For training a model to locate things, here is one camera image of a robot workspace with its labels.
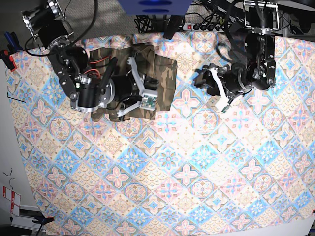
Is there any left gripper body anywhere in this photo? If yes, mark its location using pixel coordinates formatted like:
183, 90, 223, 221
194, 63, 246, 106

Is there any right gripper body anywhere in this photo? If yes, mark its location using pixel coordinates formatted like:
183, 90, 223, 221
108, 57, 158, 120

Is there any camouflage T-shirt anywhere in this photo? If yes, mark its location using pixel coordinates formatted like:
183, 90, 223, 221
90, 43, 178, 122

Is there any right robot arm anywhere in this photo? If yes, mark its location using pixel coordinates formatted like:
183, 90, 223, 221
22, 0, 158, 120

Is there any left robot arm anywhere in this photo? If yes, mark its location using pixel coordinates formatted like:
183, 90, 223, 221
193, 0, 280, 111

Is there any white power strip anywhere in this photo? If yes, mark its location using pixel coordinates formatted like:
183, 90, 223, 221
182, 23, 224, 32

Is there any patterned tile tablecloth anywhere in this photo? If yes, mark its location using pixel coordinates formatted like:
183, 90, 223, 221
6, 32, 315, 236

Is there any black red-tipped clamp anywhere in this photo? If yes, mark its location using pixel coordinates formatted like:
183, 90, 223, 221
0, 50, 17, 72

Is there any red white label sticker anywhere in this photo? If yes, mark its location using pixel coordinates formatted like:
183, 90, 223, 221
0, 185, 21, 216

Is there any black clamp bottom left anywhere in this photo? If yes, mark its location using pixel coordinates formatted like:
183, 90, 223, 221
32, 216, 54, 226

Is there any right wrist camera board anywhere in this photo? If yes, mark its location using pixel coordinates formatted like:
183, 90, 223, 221
140, 95, 157, 111

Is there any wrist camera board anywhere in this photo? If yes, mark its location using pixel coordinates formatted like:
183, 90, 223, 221
221, 104, 230, 113
140, 95, 157, 111

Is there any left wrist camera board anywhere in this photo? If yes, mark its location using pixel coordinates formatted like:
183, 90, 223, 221
221, 104, 230, 113

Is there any black post under mount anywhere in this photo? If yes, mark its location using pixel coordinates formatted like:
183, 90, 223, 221
163, 15, 184, 40

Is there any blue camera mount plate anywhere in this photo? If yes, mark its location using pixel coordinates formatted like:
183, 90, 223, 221
118, 0, 192, 15

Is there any blue handled clamp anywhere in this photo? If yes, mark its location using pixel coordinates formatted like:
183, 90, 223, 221
4, 32, 19, 53

